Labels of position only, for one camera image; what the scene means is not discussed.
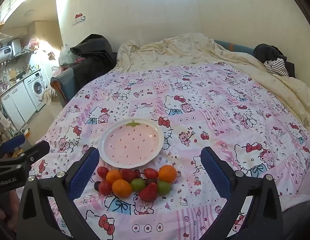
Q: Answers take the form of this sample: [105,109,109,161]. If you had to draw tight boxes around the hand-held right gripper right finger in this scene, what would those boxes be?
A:
[200,146,283,240]

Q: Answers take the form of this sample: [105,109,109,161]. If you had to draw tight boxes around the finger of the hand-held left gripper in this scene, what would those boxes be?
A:
[0,134,26,156]
[0,141,51,175]

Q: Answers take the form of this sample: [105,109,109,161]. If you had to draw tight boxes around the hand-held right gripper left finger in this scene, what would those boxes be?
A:
[16,147,100,240]

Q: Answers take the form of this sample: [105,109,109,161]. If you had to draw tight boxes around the small orange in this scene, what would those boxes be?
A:
[106,170,123,183]

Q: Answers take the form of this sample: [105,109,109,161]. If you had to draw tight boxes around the red strawberry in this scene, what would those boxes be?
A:
[137,182,158,202]
[121,169,141,182]

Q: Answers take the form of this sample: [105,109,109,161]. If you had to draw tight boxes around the large orange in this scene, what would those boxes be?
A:
[158,165,177,183]

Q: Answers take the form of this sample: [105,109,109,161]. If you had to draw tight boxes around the pink strawberry print plate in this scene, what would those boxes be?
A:
[98,118,165,168]

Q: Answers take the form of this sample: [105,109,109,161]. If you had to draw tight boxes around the white washing machine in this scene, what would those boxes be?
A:
[23,71,49,112]

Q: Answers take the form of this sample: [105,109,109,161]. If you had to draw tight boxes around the beige cloth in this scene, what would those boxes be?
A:
[42,89,58,105]

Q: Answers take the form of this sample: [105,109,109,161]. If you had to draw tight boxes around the pink cat print blanket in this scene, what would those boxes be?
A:
[16,64,310,240]

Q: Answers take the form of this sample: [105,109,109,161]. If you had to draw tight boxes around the silver water heater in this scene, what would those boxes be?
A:
[0,38,22,64]

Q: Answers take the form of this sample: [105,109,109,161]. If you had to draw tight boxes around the white plastic bag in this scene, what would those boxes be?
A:
[58,44,75,67]

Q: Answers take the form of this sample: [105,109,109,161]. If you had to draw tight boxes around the black jacket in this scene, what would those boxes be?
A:
[70,33,117,85]

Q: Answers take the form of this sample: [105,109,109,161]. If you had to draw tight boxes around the striped garment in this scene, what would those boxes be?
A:
[264,58,290,77]

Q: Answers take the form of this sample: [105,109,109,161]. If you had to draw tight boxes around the teal headboard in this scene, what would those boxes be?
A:
[214,39,255,54]

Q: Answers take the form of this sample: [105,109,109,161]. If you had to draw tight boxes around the cream duvet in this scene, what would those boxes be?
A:
[116,32,310,135]

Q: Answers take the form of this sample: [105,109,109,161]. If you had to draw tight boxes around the dark clothing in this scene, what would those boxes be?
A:
[253,44,295,78]

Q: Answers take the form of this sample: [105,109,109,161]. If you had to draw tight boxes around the blue bed frame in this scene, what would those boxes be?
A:
[50,67,81,109]

